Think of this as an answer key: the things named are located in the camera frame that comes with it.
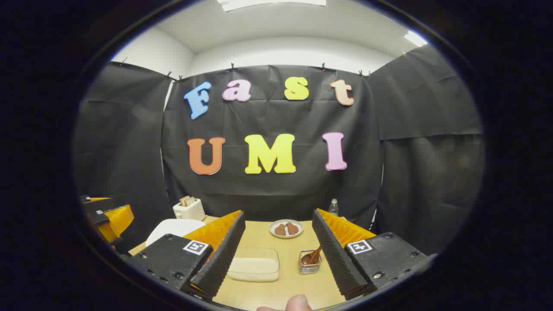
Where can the small ceiling light panel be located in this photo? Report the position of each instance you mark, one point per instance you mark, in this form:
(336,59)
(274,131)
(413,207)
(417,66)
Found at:
(415,39)

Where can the white round plate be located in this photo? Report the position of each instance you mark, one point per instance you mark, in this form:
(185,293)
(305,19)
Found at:
(287,236)

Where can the white rice cooker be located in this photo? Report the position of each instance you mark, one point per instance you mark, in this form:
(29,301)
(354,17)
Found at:
(173,226)

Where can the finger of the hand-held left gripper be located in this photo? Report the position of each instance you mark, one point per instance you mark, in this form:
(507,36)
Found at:
(99,204)
(119,220)

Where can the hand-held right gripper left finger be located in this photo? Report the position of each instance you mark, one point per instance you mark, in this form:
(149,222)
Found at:
(216,263)

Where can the wooden spoon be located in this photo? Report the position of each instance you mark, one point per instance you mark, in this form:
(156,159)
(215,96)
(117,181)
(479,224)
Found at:
(310,257)

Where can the black backdrop cloth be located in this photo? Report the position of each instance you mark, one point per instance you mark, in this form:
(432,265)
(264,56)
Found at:
(276,190)

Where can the clear bottle green label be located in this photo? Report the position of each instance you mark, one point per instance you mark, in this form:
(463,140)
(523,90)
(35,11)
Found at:
(333,208)

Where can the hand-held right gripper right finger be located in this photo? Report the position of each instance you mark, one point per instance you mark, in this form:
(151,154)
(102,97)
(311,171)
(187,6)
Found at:
(339,259)

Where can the row of black clips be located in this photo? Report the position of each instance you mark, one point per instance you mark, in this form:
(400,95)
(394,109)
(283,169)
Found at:
(322,67)

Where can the large ceiling light panel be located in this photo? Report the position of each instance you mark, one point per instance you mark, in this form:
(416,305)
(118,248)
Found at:
(268,3)

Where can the brown meat piece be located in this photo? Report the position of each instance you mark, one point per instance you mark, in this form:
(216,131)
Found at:
(280,230)
(292,228)

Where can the white toaster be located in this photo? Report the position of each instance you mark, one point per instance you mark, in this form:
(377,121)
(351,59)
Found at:
(190,211)

